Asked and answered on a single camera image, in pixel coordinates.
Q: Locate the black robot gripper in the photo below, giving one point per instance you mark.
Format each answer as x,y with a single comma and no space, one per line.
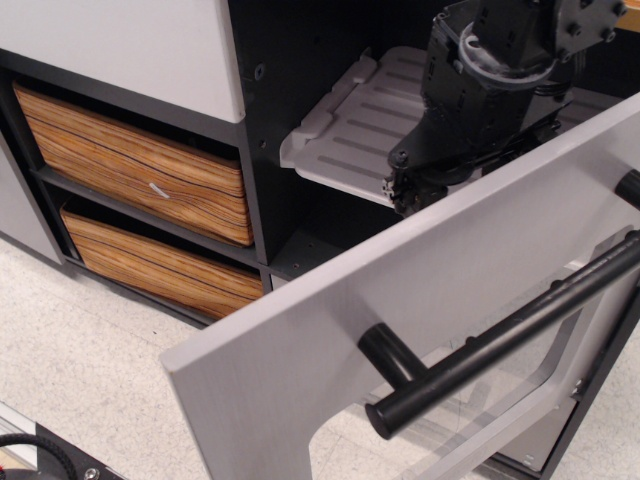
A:
492,88

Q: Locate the grey oven door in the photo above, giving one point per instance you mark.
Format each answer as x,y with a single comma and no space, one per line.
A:
257,386

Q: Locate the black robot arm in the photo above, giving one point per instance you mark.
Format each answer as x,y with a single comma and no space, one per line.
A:
582,25

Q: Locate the grey oven tray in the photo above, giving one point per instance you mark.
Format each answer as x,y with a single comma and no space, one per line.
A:
345,140

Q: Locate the lower wood grain drawer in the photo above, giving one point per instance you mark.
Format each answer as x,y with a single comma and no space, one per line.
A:
127,251

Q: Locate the wood grain drawer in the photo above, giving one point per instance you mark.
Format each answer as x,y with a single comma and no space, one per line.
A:
127,251
191,188

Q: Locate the upper wood grain drawer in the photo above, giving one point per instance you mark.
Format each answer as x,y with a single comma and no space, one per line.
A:
191,188

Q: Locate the white sink front panel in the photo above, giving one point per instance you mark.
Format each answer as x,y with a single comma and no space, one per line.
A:
180,52

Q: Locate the dark grey cabinet frame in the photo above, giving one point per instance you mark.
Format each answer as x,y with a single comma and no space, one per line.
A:
92,369

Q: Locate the black door handle bar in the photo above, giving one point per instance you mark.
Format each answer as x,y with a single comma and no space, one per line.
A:
417,388

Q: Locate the black robot base with cables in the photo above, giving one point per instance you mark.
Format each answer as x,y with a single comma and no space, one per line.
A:
32,451

